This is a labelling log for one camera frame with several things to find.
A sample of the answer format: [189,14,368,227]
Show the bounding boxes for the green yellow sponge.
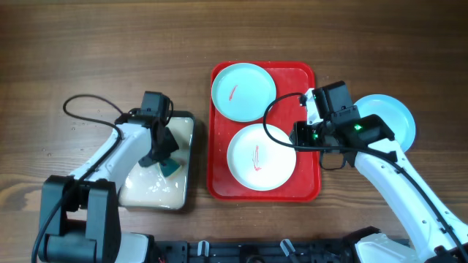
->
[159,158,182,178]

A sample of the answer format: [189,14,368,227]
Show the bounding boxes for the white plate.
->
[227,123,297,191]

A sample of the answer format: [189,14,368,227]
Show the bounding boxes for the light blue plate front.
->
[355,94,416,152]

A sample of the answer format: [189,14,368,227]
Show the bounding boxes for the light blue plate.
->
[211,63,276,123]
[355,94,416,152]

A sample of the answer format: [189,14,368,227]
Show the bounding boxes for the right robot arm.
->
[291,115,467,262]

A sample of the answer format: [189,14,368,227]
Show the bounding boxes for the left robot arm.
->
[31,107,178,262]

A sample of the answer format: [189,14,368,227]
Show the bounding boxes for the black tray with soapy water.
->
[119,111,195,210]

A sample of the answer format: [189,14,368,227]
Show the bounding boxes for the red plastic tray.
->
[206,61,321,202]

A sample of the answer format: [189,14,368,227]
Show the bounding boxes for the light blue plate rear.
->
[211,63,276,123]

